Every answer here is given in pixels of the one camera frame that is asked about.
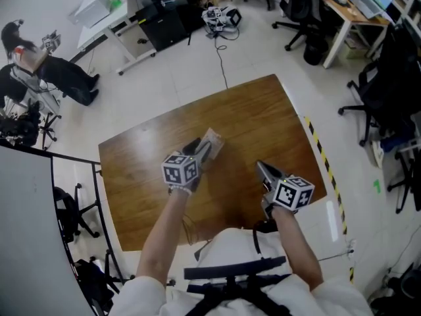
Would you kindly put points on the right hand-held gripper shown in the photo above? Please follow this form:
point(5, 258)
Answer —
point(292, 194)

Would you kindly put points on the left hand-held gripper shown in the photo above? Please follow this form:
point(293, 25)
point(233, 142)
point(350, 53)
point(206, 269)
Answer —
point(179, 173)

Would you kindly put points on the printed table card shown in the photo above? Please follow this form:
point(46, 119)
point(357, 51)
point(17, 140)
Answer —
point(216, 142)

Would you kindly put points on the person's right forearm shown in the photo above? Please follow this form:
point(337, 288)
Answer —
point(297, 249)

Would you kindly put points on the person's left forearm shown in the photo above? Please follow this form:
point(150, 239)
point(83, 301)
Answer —
point(162, 235)

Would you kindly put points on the person's dark trouser leg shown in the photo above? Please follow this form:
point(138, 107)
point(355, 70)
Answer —
point(264, 226)

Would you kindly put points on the wooden table with metal legs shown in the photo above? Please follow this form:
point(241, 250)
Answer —
point(256, 120)

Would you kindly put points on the yellow and black hazard tape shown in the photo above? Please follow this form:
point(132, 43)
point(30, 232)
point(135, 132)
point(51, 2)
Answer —
point(331, 178)

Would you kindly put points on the person's white shirt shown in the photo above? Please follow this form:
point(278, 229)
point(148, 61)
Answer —
point(237, 245)

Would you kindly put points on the black chest harness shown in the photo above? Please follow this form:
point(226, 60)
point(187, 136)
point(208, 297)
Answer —
point(233, 270)

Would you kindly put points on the white power strip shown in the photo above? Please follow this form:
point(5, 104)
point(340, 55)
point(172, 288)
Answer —
point(352, 246)

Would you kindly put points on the green floor tape mark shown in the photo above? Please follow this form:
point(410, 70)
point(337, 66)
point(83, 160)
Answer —
point(377, 187)

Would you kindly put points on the black cabinet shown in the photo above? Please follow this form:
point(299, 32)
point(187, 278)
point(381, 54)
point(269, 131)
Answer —
point(161, 28)

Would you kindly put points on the white and black floor device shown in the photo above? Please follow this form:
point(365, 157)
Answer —
point(222, 18)

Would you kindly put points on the black trash bin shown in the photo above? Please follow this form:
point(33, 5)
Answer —
point(315, 49)

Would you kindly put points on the black bottle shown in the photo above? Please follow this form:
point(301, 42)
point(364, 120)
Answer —
point(157, 0)

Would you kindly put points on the white standing desk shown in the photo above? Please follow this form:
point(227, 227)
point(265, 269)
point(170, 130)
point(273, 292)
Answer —
point(105, 21)

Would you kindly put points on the grey office chair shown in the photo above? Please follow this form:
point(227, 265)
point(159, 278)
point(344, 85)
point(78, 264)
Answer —
point(302, 5)

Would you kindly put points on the white box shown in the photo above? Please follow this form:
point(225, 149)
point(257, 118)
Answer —
point(89, 8)

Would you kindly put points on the wooden desk with white legs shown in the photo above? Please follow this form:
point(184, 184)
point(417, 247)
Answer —
point(342, 12)

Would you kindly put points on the whiteboard on black stand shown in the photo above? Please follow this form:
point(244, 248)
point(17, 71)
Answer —
point(23, 226)

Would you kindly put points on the white shelving unit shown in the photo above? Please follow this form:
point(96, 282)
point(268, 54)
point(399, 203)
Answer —
point(409, 10)

